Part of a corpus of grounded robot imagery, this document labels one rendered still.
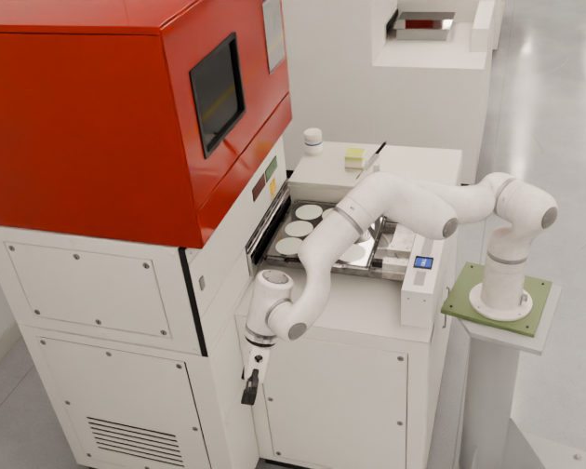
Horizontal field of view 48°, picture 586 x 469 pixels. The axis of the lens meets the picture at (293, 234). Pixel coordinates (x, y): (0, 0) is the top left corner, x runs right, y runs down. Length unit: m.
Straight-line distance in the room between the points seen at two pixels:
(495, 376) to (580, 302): 1.34
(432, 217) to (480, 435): 1.13
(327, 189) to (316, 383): 0.73
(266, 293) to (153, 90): 0.53
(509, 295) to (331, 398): 0.69
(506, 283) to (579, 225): 2.08
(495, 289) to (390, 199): 0.66
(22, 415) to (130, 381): 1.07
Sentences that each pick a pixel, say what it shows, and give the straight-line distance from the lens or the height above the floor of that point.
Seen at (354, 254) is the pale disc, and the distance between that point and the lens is 2.24.
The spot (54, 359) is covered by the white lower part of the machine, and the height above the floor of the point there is 0.68.
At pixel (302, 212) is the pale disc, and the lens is 2.47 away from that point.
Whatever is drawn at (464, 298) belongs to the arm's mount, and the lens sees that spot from 2.18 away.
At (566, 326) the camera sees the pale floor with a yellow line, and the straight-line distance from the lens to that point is 3.41.
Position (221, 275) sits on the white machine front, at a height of 1.00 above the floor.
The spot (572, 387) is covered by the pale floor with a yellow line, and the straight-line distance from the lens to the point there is 3.13.
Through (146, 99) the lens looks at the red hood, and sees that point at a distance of 1.61.
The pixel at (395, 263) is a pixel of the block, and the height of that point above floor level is 0.91.
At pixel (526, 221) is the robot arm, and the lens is 1.90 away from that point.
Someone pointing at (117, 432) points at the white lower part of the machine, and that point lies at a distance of 2.57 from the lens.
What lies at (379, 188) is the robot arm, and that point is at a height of 1.45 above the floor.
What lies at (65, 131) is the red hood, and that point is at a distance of 1.78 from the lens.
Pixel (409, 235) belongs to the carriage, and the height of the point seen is 0.88.
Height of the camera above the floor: 2.23
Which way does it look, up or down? 34 degrees down
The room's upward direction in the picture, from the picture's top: 6 degrees counter-clockwise
